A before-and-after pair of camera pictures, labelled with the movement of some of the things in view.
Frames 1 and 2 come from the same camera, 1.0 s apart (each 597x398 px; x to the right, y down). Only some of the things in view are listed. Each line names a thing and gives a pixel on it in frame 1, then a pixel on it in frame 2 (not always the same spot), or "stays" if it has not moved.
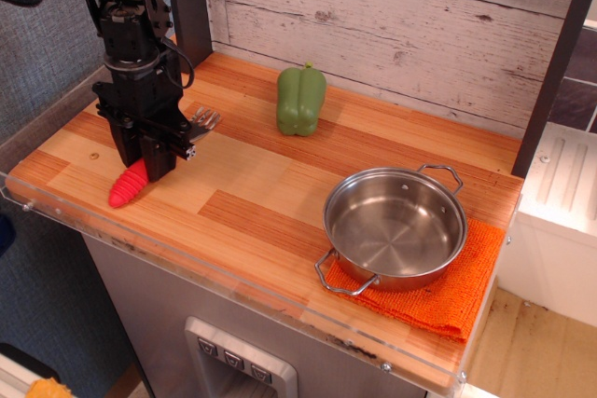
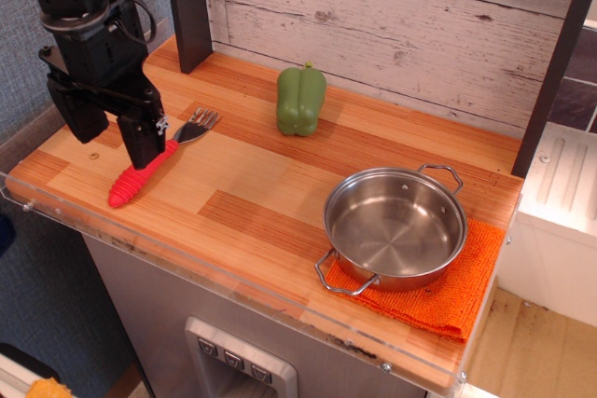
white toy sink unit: [550, 257] stays
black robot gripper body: [145, 94] -> [102, 56]
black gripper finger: [129, 138] -> [85, 119]
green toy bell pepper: [299, 96] stays
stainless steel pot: [397, 226] stays
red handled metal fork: [136, 177] stays
